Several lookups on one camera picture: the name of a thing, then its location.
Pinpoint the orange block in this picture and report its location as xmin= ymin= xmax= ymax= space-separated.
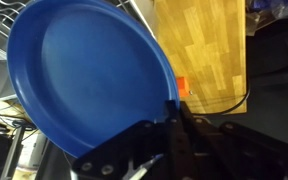
xmin=176 ymin=76 xmax=191 ymax=98

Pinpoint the blue plate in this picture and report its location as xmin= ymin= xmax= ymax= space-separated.
xmin=6 ymin=0 xmax=181 ymax=159

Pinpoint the purple plastic bag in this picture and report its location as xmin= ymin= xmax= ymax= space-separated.
xmin=245 ymin=0 xmax=288 ymax=22

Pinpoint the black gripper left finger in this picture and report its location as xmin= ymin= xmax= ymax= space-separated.
xmin=71 ymin=99 xmax=186 ymax=180

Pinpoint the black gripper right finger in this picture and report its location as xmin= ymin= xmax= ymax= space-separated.
xmin=178 ymin=101 xmax=288 ymax=180

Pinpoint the grey dish rack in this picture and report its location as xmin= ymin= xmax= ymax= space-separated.
xmin=0 ymin=0 xmax=158 ymax=59

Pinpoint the black cable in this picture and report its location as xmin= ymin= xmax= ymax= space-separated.
xmin=193 ymin=79 xmax=252 ymax=116

